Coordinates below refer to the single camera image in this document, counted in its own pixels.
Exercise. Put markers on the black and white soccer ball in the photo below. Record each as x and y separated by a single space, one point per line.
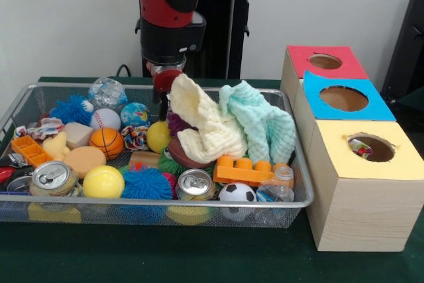
236 192

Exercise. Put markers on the orange toy building block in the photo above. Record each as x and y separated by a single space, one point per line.
238 173

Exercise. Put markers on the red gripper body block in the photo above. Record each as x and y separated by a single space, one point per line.
163 81

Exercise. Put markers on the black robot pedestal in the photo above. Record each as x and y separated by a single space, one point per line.
225 31

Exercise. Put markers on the black upright panel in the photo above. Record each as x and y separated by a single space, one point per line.
407 47

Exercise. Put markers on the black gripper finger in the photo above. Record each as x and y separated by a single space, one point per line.
155 97
164 107

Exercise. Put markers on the dark green side table cloth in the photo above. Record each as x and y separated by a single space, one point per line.
415 97

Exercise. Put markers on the white toy baseball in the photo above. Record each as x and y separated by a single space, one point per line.
105 120

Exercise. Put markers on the orange toy basketball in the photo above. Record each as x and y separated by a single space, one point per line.
106 144

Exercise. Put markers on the wooden box with three holes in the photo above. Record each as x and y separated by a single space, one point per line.
357 210

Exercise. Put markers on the light teal waffle cloth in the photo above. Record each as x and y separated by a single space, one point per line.
265 124

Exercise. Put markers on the yellow smooth ball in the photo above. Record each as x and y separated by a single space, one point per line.
103 182

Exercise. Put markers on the cream waffle cloth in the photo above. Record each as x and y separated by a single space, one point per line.
205 137

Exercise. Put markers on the blue spiky rubber ball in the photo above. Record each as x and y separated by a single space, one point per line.
145 183
71 110

